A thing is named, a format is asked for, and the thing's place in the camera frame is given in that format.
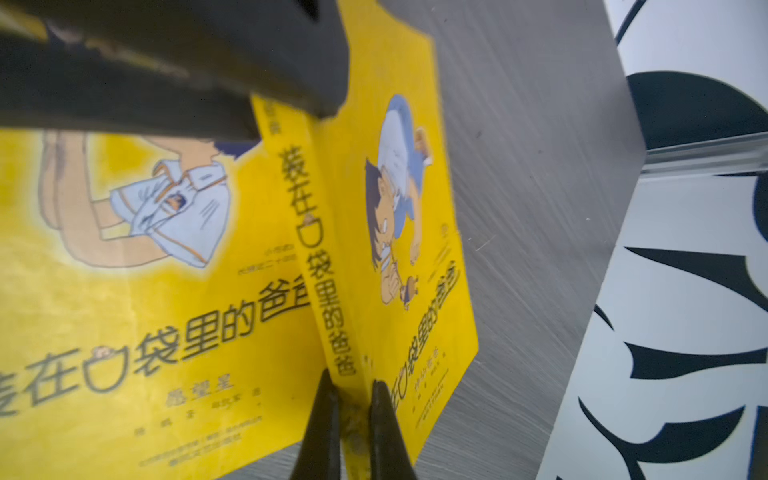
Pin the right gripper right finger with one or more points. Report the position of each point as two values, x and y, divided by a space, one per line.
388 454

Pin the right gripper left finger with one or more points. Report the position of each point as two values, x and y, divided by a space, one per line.
319 457

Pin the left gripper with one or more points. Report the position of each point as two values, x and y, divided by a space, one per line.
174 60

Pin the yellow book with figure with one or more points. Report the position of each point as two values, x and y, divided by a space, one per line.
376 236

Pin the yellow book under blue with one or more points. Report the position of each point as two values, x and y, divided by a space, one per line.
154 320

